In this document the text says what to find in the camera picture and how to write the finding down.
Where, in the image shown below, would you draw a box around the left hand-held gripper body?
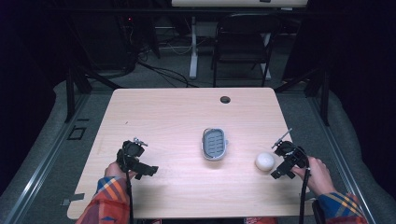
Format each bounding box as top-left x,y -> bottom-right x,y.
116,139 -> 160,181

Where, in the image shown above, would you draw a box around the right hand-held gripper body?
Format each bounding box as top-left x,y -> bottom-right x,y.
270,140 -> 309,180

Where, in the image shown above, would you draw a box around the white round soap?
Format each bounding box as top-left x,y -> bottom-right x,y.
254,151 -> 276,173

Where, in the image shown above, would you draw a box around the grey soap dish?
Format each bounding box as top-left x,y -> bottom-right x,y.
201,127 -> 229,162

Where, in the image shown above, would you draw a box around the person's left hand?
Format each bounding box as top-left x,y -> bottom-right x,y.
105,161 -> 138,181

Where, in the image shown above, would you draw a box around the person's right hand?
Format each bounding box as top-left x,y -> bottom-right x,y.
291,156 -> 337,198

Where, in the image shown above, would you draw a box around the black metal stand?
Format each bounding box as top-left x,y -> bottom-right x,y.
63,60 -> 123,124
273,65 -> 332,127

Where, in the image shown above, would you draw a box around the black floor tape square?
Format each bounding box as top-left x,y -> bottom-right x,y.
66,124 -> 88,141

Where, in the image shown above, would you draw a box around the grey tape strip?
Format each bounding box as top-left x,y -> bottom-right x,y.
60,192 -> 86,207

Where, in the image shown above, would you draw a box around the black folding chair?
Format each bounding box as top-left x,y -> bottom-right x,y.
211,12 -> 283,89

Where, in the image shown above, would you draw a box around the white desk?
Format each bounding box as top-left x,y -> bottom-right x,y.
170,0 -> 309,81

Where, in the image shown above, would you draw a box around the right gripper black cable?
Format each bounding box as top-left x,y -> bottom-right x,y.
298,158 -> 312,224

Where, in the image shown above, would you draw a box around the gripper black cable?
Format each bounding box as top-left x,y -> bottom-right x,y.
298,158 -> 312,224
123,152 -> 135,224

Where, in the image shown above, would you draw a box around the aluminium floor rail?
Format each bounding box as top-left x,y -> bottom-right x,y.
307,92 -> 378,224
0,92 -> 92,224

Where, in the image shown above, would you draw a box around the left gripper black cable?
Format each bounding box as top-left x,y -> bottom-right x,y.
123,152 -> 135,224

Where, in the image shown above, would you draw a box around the black floor cables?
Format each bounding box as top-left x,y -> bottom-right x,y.
135,46 -> 200,89

